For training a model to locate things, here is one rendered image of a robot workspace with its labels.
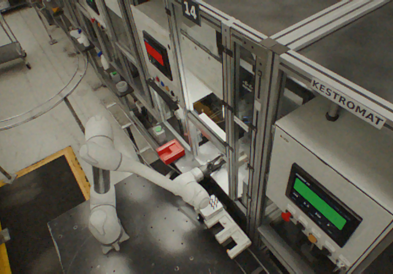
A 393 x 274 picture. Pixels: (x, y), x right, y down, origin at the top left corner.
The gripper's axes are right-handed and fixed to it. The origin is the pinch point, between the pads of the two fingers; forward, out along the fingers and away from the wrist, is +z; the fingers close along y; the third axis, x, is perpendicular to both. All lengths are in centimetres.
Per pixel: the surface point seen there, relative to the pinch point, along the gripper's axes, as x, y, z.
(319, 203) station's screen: -72, 63, -17
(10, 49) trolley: 422, -74, -100
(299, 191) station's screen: -64, 60, -17
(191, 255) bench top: -27, -32, -50
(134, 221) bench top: 15, -32, -69
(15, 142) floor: 239, -100, -143
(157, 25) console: 32, 82, -14
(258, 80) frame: -38, 90, -13
